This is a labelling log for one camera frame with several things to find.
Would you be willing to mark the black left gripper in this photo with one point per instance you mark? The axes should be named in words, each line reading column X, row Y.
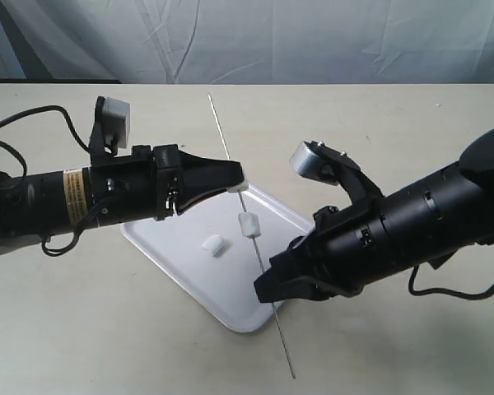
column 183, row 180

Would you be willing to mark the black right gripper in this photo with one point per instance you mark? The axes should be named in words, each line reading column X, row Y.
column 334, row 259

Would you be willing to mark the white marshmallow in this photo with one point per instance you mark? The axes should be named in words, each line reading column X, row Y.
column 214, row 245
column 239, row 188
column 249, row 225

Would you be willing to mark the thin metal skewer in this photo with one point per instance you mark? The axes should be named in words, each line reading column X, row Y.
column 254, row 243

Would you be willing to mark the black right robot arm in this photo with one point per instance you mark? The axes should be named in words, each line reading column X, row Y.
column 378, row 236

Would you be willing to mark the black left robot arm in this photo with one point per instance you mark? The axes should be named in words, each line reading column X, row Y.
column 54, row 209

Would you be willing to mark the white rectangular plastic tray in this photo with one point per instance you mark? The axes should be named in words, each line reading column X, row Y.
column 224, row 286

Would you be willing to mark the grey wrinkled backdrop curtain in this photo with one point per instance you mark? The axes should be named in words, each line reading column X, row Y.
column 248, row 42

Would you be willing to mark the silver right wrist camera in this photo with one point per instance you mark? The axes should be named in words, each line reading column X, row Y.
column 320, row 163

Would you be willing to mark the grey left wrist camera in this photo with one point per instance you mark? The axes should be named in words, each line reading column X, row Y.
column 110, row 129

